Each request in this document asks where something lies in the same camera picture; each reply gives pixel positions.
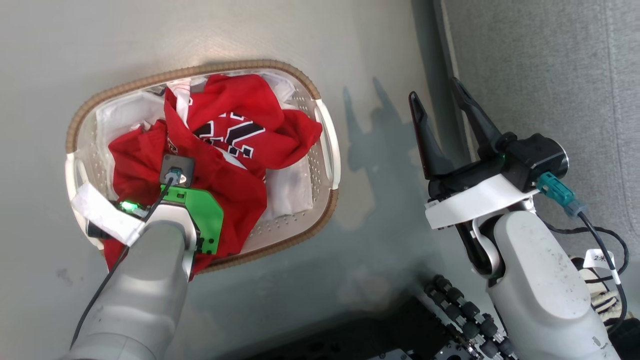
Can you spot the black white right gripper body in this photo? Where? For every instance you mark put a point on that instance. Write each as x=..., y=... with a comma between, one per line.
x=530, y=155

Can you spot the white plastic laundry basket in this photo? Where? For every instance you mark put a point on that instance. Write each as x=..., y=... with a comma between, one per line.
x=325, y=150

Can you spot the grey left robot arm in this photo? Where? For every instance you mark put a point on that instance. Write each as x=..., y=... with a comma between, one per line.
x=145, y=290

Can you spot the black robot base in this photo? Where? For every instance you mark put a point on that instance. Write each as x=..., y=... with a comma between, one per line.
x=360, y=335

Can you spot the grey fabric sofa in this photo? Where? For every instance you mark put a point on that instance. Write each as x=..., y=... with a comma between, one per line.
x=550, y=75

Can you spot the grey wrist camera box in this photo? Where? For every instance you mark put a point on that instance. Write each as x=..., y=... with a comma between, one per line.
x=177, y=167

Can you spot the red and white sports jersey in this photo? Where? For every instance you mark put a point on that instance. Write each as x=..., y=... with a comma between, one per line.
x=240, y=100

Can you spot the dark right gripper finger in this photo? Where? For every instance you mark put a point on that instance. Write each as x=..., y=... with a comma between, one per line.
x=427, y=145
x=480, y=122

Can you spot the white and black sneaker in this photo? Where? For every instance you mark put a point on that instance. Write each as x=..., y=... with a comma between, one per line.
x=602, y=295

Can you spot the black trouser leg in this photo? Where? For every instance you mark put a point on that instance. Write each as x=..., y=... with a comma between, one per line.
x=627, y=340

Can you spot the black roller wheel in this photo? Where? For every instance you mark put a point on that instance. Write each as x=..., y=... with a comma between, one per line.
x=467, y=315

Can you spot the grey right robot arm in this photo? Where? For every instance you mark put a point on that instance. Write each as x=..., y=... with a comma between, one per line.
x=540, y=290

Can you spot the white tape strip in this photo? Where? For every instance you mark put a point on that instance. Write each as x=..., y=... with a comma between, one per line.
x=102, y=212

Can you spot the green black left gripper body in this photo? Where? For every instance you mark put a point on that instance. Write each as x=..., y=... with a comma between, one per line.
x=205, y=215

